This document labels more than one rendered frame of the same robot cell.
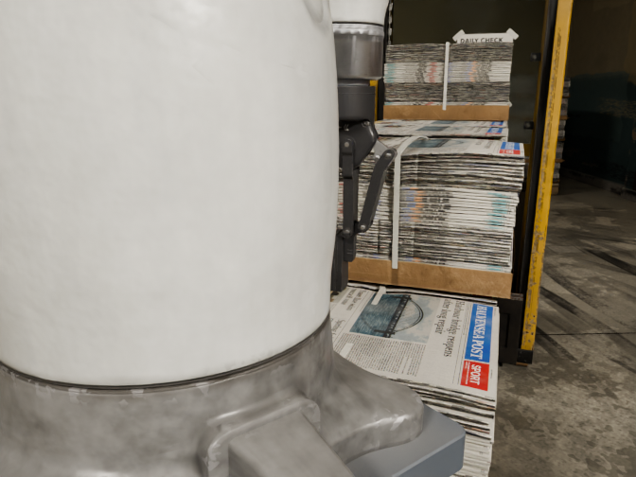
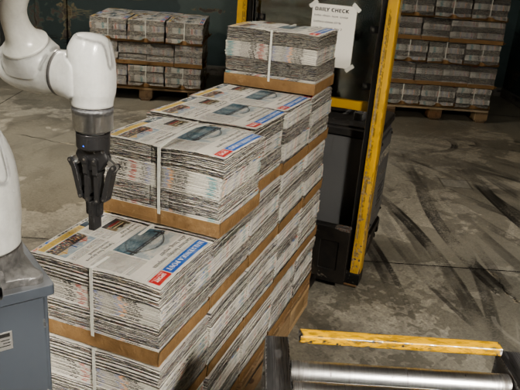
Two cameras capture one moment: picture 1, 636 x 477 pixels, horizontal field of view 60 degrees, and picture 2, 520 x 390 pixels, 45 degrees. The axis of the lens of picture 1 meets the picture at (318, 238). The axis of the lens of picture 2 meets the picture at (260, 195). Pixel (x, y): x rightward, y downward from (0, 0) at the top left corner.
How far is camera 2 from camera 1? 0.93 m
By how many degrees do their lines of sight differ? 6
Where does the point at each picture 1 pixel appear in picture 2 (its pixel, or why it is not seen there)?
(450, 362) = (152, 271)
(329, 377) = (14, 266)
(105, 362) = not seen: outside the picture
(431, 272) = (178, 218)
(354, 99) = (94, 142)
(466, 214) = (196, 187)
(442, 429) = (46, 283)
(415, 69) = (248, 47)
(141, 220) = not seen: outside the picture
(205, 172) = not seen: outside the picture
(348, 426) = (15, 278)
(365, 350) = (114, 261)
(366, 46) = (98, 120)
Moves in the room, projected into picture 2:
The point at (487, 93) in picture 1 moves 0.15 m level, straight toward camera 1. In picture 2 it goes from (300, 73) to (289, 79)
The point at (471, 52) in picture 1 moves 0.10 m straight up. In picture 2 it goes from (289, 40) to (292, 12)
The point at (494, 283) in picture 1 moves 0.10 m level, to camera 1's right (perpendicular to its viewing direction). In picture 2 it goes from (210, 229) to (248, 232)
